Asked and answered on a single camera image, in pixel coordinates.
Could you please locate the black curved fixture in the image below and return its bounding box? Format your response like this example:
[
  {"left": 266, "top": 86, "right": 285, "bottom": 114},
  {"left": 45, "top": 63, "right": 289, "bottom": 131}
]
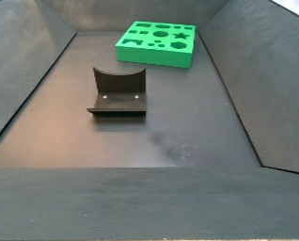
[{"left": 89, "top": 68, "right": 147, "bottom": 115}]

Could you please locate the green shape sorter block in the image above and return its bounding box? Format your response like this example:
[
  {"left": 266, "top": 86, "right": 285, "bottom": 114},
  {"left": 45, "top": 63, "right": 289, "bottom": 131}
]
[{"left": 117, "top": 21, "right": 197, "bottom": 68}]

